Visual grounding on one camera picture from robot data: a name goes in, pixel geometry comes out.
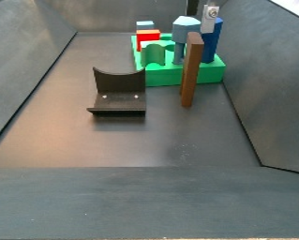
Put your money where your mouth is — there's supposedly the light blue pentagon block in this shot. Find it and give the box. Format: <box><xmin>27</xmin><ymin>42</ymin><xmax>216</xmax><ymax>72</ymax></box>
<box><xmin>172</xmin><ymin>16</ymin><xmax>201</xmax><ymax>65</ymax></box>

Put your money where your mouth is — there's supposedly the black curved holder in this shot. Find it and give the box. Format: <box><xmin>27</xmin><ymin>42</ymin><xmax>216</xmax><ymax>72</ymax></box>
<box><xmin>88</xmin><ymin>67</ymin><xmax>148</xmax><ymax>114</ymax></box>

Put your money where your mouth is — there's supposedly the brown two-legged block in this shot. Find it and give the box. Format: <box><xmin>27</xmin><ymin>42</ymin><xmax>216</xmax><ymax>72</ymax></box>
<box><xmin>181</xmin><ymin>32</ymin><xmax>205</xmax><ymax>107</ymax></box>

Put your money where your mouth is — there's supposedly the red square block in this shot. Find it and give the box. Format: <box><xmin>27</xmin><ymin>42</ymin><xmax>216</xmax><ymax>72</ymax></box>
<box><xmin>137</xmin><ymin>29</ymin><xmax>161</xmax><ymax>51</ymax></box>

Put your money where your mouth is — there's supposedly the green arch block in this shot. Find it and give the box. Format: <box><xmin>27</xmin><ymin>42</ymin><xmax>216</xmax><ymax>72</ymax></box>
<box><xmin>141</xmin><ymin>40</ymin><xmax>166</xmax><ymax>67</ymax></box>

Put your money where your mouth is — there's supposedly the light blue cube block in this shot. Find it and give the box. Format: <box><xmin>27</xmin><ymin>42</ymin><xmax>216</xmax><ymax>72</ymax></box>
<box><xmin>137</xmin><ymin>21</ymin><xmax>154</xmax><ymax>30</ymax></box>

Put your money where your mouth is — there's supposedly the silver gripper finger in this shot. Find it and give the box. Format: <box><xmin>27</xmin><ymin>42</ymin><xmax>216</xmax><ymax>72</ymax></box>
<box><xmin>201</xmin><ymin>5</ymin><xmax>220</xmax><ymax>34</ymax></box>

